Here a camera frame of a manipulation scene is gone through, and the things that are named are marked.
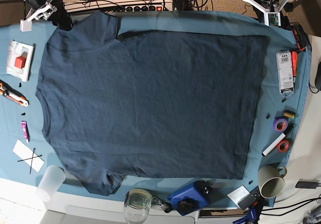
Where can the dark blue T-shirt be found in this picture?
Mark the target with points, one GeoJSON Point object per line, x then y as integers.
{"type": "Point", "coordinates": [153, 104]}

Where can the black power adapter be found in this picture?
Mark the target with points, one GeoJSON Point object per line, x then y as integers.
{"type": "Point", "coordinates": [307, 184]}

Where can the orange black pliers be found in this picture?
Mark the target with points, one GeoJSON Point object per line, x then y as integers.
{"type": "Point", "coordinates": [300, 36]}

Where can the red cube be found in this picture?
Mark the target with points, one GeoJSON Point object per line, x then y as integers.
{"type": "Point", "coordinates": [20, 62]}

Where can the white paper card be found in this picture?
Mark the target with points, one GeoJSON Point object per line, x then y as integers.
{"type": "Point", "coordinates": [28, 156]}

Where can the purple tape roll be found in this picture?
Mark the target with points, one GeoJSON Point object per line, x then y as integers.
{"type": "Point", "coordinates": [280, 125]}

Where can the blue clamp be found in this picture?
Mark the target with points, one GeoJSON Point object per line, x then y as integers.
{"type": "Point", "coordinates": [252, 217]}

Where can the beige ceramic mug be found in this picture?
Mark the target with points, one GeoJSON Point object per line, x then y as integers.
{"type": "Point", "coordinates": [271, 180]}

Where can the white power strip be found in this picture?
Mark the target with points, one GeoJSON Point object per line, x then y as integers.
{"type": "Point", "coordinates": [158, 7]}

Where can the pink glue tube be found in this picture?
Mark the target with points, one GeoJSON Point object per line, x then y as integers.
{"type": "Point", "coordinates": [25, 131]}

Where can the blue table cloth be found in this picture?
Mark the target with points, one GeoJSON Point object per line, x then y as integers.
{"type": "Point", "coordinates": [271, 102]}

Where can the clear wine glass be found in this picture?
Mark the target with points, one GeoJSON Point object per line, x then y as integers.
{"type": "Point", "coordinates": [137, 205]}

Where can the red tape roll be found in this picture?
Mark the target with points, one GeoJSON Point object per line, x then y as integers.
{"type": "Point", "coordinates": [283, 146]}

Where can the small battery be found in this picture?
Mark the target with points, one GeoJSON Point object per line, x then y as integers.
{"type": "Point", "coordinates": [289, 114]}

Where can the orange utility knife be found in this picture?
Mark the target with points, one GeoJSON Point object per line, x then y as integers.
{"type": "Point", "coordinates": [13, 95]}

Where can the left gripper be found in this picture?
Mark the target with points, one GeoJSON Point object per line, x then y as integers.
{"type": "Point", "coordinates": [269, 9]}

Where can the white marker pen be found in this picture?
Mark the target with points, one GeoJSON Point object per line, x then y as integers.
{"type": "Point", "coordinates": [269, 148]}

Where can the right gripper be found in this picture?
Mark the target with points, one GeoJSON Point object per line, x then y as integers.
{"type": "Point", "coordinates": [38, 11]}

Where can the blue plastic box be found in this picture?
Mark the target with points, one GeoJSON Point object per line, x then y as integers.
{"type": "Point", "coordinates": [191, 197]}

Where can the frosted plastic cup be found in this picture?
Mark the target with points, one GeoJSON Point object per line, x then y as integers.
{"type": "Point", "coordinates": [50, 183]}

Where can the black remote control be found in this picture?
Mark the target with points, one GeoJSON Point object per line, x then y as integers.
{"type": "Point", "coordinates": [251, 198]}

